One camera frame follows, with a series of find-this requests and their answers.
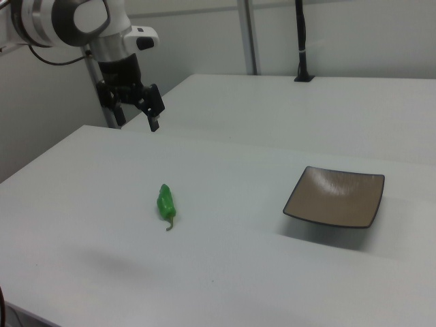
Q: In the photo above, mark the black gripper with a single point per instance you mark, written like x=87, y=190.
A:
x=121, y=73

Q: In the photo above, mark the green chili pepper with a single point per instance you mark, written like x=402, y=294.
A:
x=166, y=203

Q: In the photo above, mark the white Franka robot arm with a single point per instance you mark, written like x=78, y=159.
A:
x=61, y=20

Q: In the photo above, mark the square brown ceramic plate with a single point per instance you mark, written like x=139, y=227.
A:
x=335, y=197

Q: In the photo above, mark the black pole with base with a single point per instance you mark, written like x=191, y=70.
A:
x=301, y=37

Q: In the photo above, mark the grey aluminium frame post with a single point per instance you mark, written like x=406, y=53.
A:
x=247, y=34
x=102, y=102

